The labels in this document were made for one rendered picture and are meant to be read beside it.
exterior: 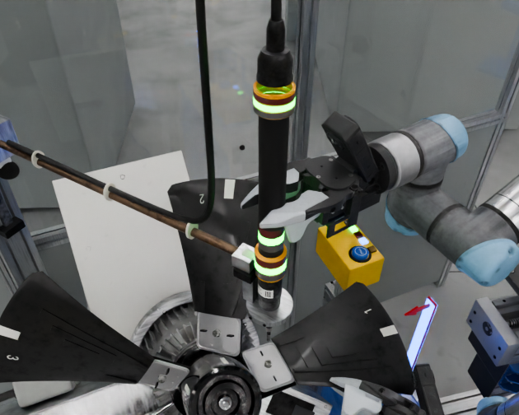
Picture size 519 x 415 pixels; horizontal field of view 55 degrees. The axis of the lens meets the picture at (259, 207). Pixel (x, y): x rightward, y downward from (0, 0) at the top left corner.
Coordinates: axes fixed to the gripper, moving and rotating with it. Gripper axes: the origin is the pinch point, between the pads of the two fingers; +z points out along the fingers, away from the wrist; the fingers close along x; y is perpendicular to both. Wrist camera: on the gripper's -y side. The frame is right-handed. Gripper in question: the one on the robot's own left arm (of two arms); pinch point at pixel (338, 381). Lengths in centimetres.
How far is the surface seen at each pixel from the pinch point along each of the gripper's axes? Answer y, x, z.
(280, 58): -1, -58, 10
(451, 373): -82, 127, -26
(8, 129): -3, -28, 69
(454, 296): -124, 132, -17
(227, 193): -10.6, -24.1, 26.1
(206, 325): 4.9, -7.6, 22.7
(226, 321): 3.6, -9.8, 19.3
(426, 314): -23.0, 5.1, -9.1
